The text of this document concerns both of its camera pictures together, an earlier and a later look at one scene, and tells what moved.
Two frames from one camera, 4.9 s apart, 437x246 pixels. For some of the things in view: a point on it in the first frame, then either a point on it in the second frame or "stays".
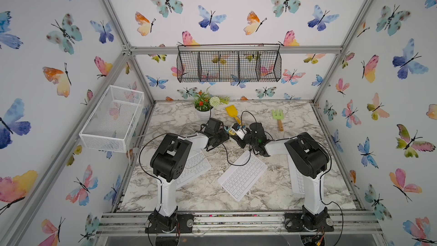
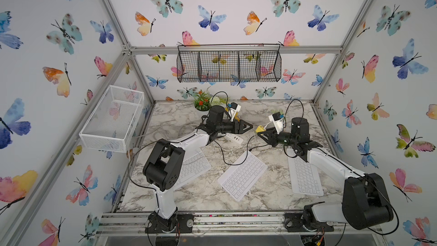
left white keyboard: [196, 164] stays
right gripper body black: [252, 143] to [286, 138]
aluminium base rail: [121, 224] stays
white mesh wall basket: [111, 124] stays
